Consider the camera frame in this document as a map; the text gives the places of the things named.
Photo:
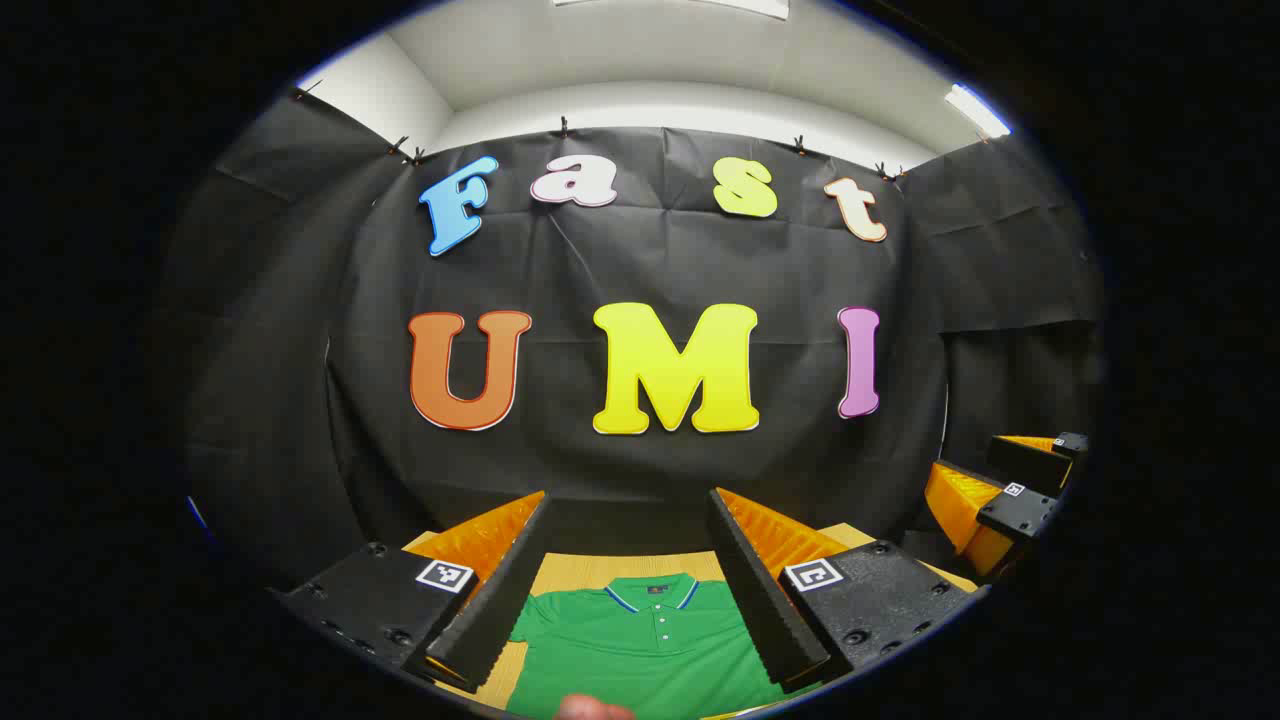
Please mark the green T-shirt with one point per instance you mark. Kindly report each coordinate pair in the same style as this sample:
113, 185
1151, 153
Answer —
640, 660

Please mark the black backdrop cloth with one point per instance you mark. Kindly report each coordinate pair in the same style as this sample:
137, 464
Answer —
620, 260

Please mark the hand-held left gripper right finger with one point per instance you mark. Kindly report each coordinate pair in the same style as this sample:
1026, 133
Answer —
760, 600

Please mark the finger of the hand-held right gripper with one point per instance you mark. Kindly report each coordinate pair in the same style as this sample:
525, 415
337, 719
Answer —
1015, 510
1030, 465

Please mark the ceiling light panel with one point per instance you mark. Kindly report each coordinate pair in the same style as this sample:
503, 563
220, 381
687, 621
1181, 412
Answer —
978, 110
700, 5

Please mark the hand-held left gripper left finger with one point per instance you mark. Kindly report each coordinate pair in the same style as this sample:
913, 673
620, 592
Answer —
500, 600

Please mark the row of black cloth clips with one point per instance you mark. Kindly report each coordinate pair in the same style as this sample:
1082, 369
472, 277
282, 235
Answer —
563, 127

